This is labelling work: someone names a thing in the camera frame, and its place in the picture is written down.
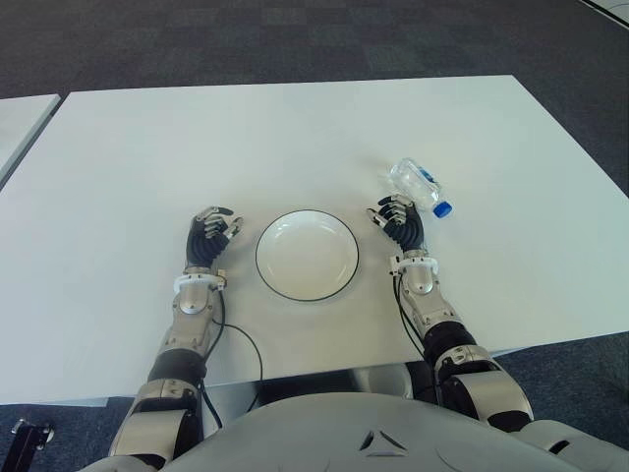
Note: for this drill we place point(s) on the black stand foot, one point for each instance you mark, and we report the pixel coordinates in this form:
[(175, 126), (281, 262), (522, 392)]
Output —
[(29, 437)]

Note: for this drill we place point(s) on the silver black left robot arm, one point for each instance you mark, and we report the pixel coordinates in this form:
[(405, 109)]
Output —
[(189, 305)]

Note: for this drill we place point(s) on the white neighbouring table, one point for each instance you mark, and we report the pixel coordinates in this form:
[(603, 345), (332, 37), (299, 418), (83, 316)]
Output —
[(19, 128)]

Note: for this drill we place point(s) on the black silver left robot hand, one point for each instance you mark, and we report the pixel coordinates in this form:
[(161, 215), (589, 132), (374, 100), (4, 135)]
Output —
[(204, 243)]

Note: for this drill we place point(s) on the white plate with black rim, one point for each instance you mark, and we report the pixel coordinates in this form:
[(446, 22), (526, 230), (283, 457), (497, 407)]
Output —
[(307, 255)]

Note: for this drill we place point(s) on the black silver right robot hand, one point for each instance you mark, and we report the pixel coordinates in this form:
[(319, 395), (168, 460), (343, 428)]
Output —
[(408, 228)]

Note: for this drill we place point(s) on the grey robot torso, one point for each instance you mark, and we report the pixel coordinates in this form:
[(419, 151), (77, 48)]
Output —
[(373, 432)]

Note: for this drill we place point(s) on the clear water bottle blue cap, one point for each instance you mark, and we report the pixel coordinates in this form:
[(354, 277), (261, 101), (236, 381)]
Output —
[(415, 184)]

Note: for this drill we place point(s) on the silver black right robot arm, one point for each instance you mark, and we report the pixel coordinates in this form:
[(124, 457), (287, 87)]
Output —
[(452, 344)]

